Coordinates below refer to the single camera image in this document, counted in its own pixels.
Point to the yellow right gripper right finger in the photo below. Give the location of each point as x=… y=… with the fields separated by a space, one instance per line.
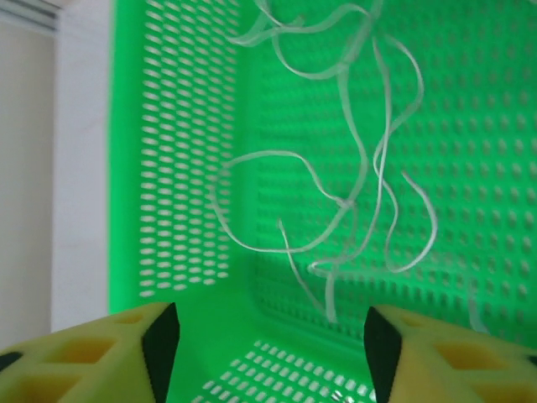
x=461 y=369

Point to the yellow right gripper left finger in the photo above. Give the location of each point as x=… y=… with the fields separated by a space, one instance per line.
x=63 y=369

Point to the green perforated plastic basket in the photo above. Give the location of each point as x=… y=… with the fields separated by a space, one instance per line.
x=474 y=126

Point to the aluminium frame rail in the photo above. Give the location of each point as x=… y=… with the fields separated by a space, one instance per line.
x=25 y=16

